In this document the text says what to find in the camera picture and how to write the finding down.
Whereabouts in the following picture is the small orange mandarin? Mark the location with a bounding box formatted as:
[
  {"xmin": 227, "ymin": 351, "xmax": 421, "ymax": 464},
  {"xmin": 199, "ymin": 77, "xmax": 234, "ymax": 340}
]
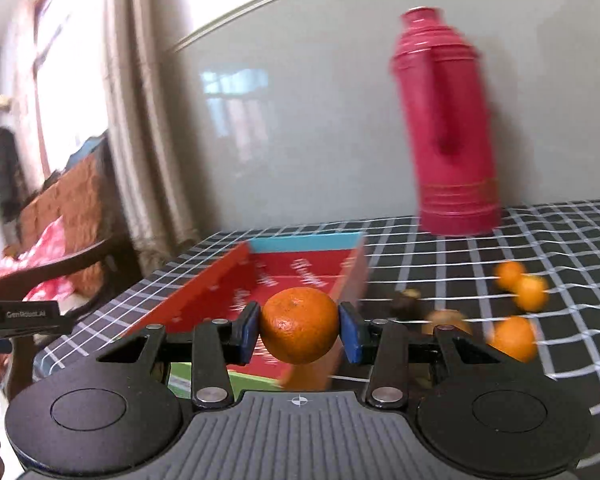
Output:
[
  {"xmin": 489, "ymin": 316, "xmax": 538, "ymax": 362},
  {"xmin": 494, "ymin": 260, "xmax": 526, "ymax": 292},
  {"xmin": 514, "ymin": 274, "xmax": 548, "ymax": 312}
]

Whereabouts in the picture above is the pink plastic bag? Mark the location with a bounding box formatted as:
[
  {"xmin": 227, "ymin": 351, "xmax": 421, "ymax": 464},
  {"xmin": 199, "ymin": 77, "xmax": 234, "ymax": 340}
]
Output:
[{"xmin": 0, "ymin": 217, "xmax": 76, "ymax": 301}]

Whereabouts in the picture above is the beige curtain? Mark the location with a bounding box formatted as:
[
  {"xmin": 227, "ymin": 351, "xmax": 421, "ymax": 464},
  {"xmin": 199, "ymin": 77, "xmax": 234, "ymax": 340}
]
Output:
[{"xmin": 104, "ymin": 0, "xmax": 198, "ymax": 272}]

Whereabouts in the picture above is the straw hat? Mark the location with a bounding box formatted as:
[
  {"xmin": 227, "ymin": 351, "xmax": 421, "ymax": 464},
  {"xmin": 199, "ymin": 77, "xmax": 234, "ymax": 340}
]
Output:
[{"xmin": 0, "ymin": 94, "xmax": 12, "ymax": 114}]

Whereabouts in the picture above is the dark hanging jacket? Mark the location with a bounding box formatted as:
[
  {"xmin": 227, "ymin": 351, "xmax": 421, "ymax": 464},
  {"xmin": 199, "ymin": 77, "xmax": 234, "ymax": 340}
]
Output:
[{"xmin": 0, "ymin": 127, "xmax": 26, "ymax": 223}]

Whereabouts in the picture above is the dark chestnut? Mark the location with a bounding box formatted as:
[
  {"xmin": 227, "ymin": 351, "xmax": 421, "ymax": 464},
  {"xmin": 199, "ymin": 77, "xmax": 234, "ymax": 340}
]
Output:
[{"xmin": 389, "ymin": 288, "xmax": 422, "ymax": 322}]

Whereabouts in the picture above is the brown walnut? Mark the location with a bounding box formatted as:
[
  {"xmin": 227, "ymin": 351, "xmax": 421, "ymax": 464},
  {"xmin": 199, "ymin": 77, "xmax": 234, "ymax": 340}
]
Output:
[{"xmin": 422, "ymin": 309, "xmax": 472, "ymax": 335}]

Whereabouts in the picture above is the red cardboard box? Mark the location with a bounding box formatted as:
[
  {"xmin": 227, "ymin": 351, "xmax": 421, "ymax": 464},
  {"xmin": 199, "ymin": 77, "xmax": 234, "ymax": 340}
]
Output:
[{"xmin": 122, "ymin": 231, "xmax": 371, "ymax": 392}]

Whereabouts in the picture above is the black checkered tablecloth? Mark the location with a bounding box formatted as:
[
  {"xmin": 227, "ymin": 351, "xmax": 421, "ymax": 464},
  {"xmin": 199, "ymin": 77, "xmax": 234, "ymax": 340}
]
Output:
[{"xmin": 32, "ymin": 198, "xmax": 600, "ymax": 470}]

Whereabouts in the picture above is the dark wooden armchair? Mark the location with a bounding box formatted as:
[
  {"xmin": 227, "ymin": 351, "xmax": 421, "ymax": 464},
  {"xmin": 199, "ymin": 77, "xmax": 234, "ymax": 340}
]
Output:
[{"xmin": 0, "ymin": 131, "xmax": 142, "ymax": 401}]

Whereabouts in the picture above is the red thermos flask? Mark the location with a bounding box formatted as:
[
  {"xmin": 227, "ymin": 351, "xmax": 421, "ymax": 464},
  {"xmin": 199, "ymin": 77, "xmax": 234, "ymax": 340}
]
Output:
[{"xmin": 390, "ymin": 6, "xmax": 501, "ymax": 236}]

